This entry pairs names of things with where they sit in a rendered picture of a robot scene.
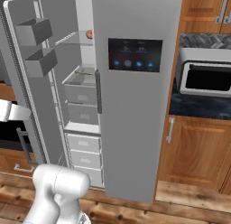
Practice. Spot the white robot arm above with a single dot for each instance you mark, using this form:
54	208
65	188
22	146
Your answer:
57	188

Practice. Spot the grey fridge door with screen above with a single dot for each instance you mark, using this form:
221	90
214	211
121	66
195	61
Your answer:
135	128

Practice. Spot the open grey fridge drawer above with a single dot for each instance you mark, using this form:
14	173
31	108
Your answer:
78	93

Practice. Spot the white fridge drawer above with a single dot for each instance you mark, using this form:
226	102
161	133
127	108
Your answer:
86	159
93	175
84	142

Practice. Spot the green fish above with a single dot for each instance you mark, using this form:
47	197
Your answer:
82	73

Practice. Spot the grey fridge door with bins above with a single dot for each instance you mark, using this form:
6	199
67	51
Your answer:
39	113

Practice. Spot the glass fridge shelf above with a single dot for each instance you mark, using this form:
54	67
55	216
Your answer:
73	39

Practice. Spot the grey fridge cabinet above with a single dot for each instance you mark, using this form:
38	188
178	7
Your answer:
85	14

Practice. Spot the red round fruit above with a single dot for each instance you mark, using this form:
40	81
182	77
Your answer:
89	34

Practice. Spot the grey door bin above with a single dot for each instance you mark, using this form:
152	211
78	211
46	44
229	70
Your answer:
34	31
40	62

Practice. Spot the wooden base cupboard door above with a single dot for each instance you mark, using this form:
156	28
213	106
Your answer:
195	152

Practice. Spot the white toaster oven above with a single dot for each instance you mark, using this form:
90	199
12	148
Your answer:
204	72

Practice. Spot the silver black oven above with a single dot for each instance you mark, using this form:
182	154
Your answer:
12	134

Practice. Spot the wooden drawer front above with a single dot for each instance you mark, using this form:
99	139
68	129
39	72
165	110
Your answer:
9	161

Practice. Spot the wooden wall cupboard door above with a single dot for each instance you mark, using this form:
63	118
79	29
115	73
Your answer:
200	11
228	27

